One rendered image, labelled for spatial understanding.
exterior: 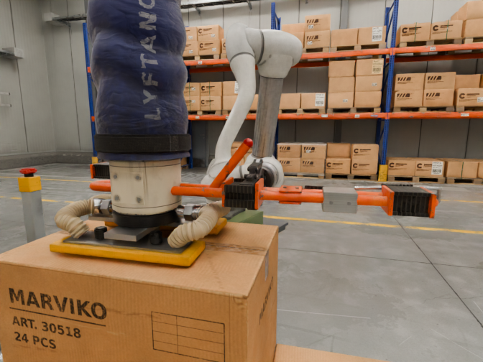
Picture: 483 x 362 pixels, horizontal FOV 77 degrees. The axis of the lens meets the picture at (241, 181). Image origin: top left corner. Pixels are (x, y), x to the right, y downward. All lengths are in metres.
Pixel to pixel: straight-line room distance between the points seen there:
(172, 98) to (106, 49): 0.16
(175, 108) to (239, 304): 0.44
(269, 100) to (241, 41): 0.27
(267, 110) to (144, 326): 1.00
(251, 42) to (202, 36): 7.47
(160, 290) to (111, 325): 0.15
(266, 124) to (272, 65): 0.26
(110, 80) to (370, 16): 9.10
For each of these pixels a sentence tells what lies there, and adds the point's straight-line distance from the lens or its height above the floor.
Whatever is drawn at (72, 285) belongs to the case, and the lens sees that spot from 0.74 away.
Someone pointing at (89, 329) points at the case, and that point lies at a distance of 0.77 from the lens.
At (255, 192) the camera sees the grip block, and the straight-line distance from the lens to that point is 0.66.
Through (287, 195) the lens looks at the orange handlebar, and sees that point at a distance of 0.67.
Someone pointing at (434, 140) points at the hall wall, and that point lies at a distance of 9.54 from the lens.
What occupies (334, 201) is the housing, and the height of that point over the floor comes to 1.08.
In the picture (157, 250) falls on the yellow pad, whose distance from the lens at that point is 0.68.
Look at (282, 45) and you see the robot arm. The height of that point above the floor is 1.56.
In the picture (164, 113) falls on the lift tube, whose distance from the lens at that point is 0.69.
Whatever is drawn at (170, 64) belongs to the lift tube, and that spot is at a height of 1.37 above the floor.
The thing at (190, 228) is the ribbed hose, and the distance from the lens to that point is 0.65.
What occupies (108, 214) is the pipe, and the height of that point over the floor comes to 1.01.
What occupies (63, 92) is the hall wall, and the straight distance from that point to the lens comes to 12.82.
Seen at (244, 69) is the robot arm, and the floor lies 1.45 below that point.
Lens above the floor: 1.23
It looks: 10 degrees down
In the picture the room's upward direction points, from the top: straight up
